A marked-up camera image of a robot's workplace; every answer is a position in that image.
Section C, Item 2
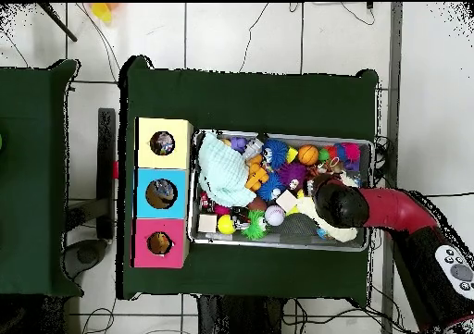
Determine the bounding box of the mint green cloth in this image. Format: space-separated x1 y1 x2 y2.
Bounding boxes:
197 130 257 209

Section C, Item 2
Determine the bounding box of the clear plastic packet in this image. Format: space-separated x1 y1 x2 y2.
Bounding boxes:
151 181 177 206

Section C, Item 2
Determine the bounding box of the multicolour cartoon print cloth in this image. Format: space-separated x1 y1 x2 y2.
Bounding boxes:
151 132 175 155

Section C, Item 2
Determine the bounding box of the yellow rubber duck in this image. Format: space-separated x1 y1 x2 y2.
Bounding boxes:
149 233 171 254

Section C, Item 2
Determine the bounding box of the cream yellow cloth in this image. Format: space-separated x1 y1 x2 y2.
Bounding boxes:
295 194 359 243

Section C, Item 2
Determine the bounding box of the shallow clear mesh bin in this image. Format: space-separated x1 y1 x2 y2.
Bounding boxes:
188 130 374 254

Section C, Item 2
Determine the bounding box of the wooden box with three holes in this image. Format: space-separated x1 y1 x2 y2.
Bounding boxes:
131 117 193 270

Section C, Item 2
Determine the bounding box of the orange plastic toy brick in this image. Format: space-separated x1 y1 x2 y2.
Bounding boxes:
245 155 271 193

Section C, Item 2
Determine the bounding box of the yellow ball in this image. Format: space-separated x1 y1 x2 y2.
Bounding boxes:
217 215 237 236

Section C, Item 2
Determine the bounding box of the green spiky ball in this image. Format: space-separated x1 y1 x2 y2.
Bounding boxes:
243 210 268 242

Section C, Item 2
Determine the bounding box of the white toy baseball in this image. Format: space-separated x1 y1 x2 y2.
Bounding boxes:
265 204 286 227

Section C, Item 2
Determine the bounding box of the small wooden cube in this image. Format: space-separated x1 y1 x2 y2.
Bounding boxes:
198 213 219 234

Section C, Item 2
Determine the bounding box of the orange toy basketball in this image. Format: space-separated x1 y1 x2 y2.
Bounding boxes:
298 144 320 167

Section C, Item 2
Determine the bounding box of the pink spiky ball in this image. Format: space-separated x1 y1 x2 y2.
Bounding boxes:
340 142 363 164

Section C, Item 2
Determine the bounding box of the black chair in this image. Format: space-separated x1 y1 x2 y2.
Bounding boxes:
65 107 119 279

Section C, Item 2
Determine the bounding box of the grey metal beam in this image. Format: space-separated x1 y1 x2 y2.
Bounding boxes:
380 2 405 334

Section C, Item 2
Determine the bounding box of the green cloth side table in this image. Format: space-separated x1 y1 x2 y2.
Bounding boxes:
0 58 81 298

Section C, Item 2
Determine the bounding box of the yellow floor object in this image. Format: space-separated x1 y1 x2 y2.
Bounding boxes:
90 3 116 24

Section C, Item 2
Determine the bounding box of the black rod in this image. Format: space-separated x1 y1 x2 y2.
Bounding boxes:
36 3 79 43

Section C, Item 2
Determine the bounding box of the black cable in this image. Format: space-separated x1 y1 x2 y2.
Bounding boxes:
372 135 474 202
238 2 271 74

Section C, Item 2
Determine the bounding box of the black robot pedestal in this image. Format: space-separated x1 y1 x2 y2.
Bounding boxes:
195 295 292 334

